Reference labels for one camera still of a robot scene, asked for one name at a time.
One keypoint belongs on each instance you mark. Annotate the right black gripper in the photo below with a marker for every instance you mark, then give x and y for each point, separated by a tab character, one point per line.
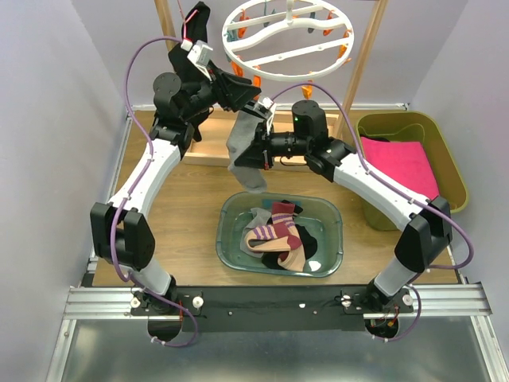
252	157

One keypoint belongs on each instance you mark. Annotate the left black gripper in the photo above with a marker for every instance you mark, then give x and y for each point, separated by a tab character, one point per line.
231	91

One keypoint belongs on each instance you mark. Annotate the white round clip hanger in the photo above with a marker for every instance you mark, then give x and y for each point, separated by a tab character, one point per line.
288	41

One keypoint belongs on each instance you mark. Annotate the beige purple striped sock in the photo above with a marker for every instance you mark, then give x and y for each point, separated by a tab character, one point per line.
270	240

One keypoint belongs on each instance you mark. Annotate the grey sock black stripes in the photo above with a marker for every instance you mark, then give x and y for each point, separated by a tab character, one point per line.
259	217

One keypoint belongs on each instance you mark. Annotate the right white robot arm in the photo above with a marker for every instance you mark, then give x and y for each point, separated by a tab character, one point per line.
426	225

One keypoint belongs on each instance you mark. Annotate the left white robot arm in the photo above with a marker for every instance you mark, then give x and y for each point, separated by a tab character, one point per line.
120	231

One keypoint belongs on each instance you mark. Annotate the large black hanging cloth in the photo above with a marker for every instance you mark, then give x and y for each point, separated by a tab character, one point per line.
196	30

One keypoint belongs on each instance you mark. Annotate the clear plastic tub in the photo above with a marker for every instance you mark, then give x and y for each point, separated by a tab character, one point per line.
320	217

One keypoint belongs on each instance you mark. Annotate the pink folded cloth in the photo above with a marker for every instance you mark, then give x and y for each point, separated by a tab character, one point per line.
405	162

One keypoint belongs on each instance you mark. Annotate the olive green bin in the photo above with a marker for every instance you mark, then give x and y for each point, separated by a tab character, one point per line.
412	126

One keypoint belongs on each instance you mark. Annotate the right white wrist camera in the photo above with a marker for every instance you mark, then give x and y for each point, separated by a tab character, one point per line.
267	107

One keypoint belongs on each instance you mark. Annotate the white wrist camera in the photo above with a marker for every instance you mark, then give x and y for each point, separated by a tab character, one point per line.
267	107
200	55

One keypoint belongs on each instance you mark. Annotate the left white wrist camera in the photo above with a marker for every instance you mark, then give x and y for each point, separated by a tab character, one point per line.
200	55

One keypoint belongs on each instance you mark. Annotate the wooden rack frame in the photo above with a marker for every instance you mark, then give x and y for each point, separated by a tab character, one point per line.
340	128

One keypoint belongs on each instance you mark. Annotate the black mounting base plate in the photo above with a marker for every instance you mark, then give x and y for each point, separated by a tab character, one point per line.
272	308

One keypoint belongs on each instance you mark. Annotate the aluminium rail frame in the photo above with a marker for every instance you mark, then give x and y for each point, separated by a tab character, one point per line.
99	340

